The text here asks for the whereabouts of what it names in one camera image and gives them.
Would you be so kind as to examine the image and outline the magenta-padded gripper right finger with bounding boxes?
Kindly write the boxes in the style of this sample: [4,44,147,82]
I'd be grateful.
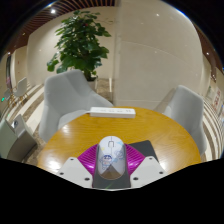
[124,143,168,189]

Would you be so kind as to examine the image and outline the grey-green sofa chair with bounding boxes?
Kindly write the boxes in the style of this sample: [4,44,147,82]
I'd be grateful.
[0,114,38,163]

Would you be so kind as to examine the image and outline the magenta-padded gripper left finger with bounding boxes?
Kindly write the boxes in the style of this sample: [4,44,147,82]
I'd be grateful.
[56,143,100,189]

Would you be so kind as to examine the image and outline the black mouse pad green lines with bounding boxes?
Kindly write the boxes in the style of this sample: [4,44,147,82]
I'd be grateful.
[92,139,160,190]

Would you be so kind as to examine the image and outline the white power strip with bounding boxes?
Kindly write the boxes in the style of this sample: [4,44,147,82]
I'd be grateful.
[89,106,137,119]

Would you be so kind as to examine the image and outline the grey upholstered armchair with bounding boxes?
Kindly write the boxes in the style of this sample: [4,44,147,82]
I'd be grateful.
[154,84,208,158]
[38,69,114,144]

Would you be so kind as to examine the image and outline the large green potted plant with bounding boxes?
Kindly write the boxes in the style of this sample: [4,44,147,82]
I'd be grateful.
[46,9,112,91]

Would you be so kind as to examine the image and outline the white cartoon-print computer mouse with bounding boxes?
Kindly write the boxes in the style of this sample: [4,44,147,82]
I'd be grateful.
[96,135,128,181]

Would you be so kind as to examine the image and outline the white chair wooden legs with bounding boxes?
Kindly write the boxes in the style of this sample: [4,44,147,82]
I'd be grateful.
[13,77,29,101]

